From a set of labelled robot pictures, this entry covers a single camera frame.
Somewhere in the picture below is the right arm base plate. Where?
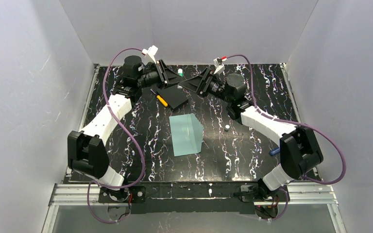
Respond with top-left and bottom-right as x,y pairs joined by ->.
234,184 -> 288,203

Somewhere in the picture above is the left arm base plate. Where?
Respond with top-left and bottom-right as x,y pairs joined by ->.
98,186 -> 146,203

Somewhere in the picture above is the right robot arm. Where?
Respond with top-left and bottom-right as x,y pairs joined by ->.
180,69 -> 323,194

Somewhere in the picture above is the blue pen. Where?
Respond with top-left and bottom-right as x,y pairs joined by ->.
269,148 -> 280,156

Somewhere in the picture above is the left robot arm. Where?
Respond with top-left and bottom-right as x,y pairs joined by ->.
67,55 -> 183,191

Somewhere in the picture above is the light green envelope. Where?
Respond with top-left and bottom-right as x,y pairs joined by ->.
169,114 -> 203,156

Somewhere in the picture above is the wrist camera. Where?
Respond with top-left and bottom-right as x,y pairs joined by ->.
213,56 -> 227,75
141,45 -> 158,64

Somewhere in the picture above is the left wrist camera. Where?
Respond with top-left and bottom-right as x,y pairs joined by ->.
141,45 -> 158,64

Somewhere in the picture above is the black box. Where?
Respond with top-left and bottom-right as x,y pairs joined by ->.
156,86 -> 188,111

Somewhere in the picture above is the yellow handled utility knife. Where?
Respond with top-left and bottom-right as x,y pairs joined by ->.
150,88 -> 168,107

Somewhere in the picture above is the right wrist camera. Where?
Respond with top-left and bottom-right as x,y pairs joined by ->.
213,56 -> 227,75

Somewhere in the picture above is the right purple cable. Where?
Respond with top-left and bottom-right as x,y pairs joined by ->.
225,54 -> 347,222

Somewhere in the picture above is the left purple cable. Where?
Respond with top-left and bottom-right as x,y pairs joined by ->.
86,47 -> 146,225

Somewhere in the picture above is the green white glue stick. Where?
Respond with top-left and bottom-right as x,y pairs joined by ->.
177,68 -> 184,77

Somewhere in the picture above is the purple cable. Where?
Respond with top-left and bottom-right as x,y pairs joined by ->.
225,54 -> 347,222
86,47 -> 146,225

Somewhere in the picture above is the aluminium frame rail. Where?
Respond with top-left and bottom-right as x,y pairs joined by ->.
43,182 -> 346,233

